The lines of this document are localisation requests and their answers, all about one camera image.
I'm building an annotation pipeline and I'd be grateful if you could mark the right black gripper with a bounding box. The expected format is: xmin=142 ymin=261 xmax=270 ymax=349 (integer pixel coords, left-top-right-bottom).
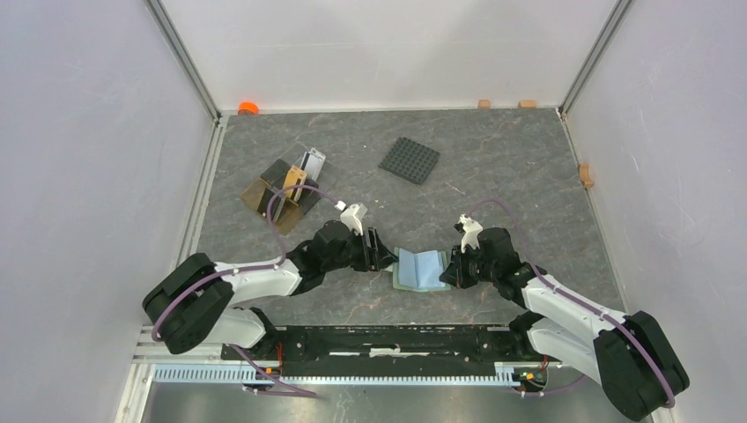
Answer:
xmin=440 ymin=243 xmax=498 ymax=290

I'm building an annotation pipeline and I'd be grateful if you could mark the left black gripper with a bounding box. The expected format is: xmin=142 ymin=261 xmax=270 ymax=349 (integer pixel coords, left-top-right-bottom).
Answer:
xmin=323 ymin=226 xmax=398 ymax=272

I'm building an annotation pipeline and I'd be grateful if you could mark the green card holder wallet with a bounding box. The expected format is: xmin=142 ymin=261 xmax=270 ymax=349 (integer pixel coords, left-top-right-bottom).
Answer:
xmin=386 ymin=248 xmax=451 ymax=293

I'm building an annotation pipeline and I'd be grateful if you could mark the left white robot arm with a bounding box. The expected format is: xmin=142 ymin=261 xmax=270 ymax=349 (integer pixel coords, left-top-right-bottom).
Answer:
xmin=142 ymin=220 xmax=398 ymax=360

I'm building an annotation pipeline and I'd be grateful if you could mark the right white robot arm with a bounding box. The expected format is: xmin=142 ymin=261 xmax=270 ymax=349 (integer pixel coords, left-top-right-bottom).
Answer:
xmin=440 ymin=220 xmax=691 ymax=421

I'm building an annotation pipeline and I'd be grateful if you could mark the gold credit card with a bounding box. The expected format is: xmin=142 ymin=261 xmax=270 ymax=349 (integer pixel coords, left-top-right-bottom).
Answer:
xmin=283 ymin=165 xmax=307 ymax=202

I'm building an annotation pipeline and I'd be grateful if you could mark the dark grey lego baseplate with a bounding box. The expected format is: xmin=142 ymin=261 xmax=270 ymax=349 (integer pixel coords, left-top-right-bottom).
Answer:
xmin=378 ymin=137 xmax=440 ymax=185

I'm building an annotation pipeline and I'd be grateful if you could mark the curved wooden block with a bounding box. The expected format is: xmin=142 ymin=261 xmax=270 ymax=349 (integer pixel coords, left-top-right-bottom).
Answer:
xmin=578 ymin=163 xmax=595 ymax=189

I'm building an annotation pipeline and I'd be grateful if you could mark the orange round cap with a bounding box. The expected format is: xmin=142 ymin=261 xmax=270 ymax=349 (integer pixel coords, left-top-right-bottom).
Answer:
xmin=237 ymin=101 xmax=259 ymax=115

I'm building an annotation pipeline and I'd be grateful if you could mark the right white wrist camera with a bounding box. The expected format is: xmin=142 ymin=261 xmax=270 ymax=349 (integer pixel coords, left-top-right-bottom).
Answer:
xmin=455 ymin=214 xmax=483 ymax=253

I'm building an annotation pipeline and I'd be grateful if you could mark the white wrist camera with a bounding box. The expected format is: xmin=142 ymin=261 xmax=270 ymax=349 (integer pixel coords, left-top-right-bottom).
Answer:
xmin=335 ymin=201 xmax=367 ymax=235
xmin=455 ymin=214 xmax=483 ymax=253

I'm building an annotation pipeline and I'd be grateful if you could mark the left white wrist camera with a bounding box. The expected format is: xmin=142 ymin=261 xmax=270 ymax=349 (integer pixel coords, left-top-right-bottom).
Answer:
xmin=335 ymin=201 xmax=367 ymax=235

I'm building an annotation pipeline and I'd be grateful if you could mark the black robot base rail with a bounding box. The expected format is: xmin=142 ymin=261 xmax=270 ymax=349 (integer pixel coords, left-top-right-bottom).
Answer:
xmin=246 ymin=324 xmax=548 ymax=377

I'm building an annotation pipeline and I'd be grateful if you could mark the white slotted cable duct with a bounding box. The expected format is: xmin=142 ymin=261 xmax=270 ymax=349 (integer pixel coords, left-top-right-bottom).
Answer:
xmin=152 ymin=362 xmax=529 ymax=387

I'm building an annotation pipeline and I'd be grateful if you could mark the left aluminium frame post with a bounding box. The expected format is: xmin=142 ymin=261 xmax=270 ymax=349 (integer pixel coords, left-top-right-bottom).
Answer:
xmin=144 ymin=0 xmax=222 ymax=122

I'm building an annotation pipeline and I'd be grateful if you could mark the aluminium frame post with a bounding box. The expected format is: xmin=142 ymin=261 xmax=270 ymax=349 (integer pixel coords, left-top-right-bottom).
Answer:
xmin=558 ymin=0 xmax=634 ymax=120
xmin=144 ymin=0 xmax=222 ymax=122

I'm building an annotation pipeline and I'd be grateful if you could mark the right aluminium frame post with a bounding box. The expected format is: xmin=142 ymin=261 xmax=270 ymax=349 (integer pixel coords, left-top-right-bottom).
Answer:
xmin=558 ymin=0 xmax=634 ymax=120

